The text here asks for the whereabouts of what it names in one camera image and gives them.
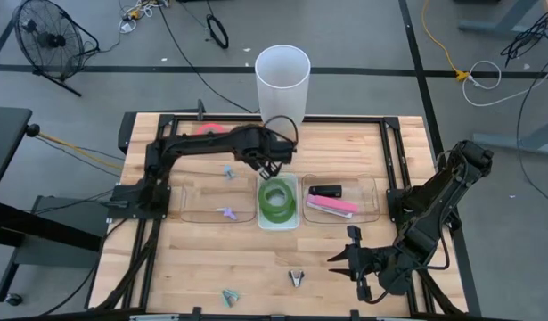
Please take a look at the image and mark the red tape roll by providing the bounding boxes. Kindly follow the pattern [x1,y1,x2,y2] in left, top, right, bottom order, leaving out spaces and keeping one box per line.
[196,123,228,135]

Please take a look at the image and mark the thin black cable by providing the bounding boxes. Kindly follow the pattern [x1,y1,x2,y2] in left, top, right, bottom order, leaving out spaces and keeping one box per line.
[516,53,548,210]

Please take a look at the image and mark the teal staple remover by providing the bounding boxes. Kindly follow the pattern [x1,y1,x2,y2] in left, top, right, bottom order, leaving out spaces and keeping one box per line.
[221,288,241,309]

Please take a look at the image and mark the yellow extension cable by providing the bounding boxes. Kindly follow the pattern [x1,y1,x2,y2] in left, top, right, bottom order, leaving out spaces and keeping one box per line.
[422,0,470,82]

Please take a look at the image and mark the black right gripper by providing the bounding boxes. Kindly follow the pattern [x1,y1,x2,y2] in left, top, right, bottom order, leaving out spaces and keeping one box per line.
[326,225,397,304]

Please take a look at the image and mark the white power strip cables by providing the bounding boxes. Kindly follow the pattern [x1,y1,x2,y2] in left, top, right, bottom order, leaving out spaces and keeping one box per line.
[118,0,171,35]

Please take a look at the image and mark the silver binder clip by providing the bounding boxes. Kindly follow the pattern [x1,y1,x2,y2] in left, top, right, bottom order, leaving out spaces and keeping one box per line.
[287,268,306,288]

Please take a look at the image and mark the black cable bundle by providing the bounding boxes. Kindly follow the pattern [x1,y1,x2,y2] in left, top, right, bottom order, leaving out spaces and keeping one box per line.
[499,2,548,69]

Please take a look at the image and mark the yellow rod black knob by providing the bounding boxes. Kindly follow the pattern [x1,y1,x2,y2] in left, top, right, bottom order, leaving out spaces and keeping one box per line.
[25,123,123,170]

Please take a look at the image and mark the black stapler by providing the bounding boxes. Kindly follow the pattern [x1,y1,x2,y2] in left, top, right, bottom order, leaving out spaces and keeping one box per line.
[307,185,343,199]

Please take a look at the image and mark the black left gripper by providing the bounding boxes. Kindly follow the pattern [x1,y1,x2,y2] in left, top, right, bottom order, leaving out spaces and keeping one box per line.
[232,124,299,181]

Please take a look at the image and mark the pink stapler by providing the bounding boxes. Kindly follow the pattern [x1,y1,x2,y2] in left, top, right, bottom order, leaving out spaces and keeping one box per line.
[305,193,359,220]

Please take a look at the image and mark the silver bracket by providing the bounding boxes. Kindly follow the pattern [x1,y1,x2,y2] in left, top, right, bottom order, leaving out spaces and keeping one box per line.
[129,313,181,321]

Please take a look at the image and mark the white floor cable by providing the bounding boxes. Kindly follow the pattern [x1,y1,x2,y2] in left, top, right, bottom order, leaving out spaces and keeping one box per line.
[461,60,548,108]

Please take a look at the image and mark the black desk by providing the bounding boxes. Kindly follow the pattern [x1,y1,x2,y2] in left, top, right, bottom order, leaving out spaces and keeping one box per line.
[0,105,112,309]

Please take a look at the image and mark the long black floor cable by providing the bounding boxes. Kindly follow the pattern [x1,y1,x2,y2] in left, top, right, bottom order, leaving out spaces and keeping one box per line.
[157,0,257,115]

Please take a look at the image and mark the black aluminium table frame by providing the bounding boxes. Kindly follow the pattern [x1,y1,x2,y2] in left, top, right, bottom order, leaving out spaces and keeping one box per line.
[93,113,479,320]

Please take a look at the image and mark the grey desk leg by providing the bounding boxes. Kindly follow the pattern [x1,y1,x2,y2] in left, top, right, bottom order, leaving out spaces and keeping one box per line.
[457,0,540,36]
[471,116,548,157]

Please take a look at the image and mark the black coiled cable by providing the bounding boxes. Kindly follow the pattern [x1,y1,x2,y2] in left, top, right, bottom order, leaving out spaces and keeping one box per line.
[205,13,231,50]

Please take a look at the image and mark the clear plastic bin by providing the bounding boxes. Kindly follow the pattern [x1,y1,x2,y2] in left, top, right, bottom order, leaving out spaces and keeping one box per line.
[301,173,381,225]
[180,174,258,224]

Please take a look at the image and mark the black floor fan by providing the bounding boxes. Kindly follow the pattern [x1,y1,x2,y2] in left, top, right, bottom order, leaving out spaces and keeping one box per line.
[13,0,101,97]

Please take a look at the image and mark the white plastic bin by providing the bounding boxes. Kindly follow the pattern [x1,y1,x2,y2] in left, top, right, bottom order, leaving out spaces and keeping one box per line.
[257,172,300,232]

